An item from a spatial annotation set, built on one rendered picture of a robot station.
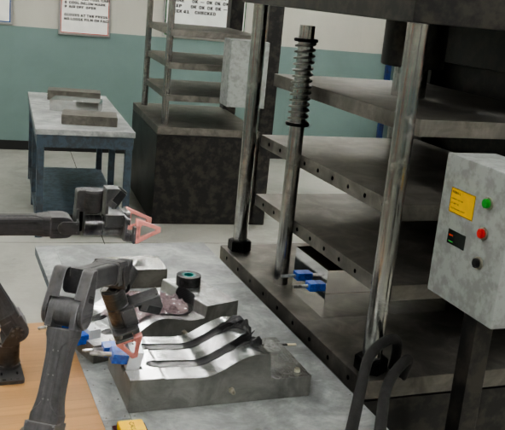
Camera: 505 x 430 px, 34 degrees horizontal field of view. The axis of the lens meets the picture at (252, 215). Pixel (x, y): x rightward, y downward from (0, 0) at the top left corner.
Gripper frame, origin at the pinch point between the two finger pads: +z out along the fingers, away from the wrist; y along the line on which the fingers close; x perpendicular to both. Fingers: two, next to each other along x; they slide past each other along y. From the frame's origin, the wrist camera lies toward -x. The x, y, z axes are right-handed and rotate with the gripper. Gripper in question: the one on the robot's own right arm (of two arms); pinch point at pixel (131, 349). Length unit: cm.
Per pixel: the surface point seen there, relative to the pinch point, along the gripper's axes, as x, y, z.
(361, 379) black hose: -53, -20, 20
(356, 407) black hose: -47, -29, 19
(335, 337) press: -64, 27, 45
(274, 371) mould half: -34.0, -4.9, 20.2
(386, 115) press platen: -95, 38, -21
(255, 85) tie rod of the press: -82, 127, -6
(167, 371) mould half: -6.7, -4.5, 7.3
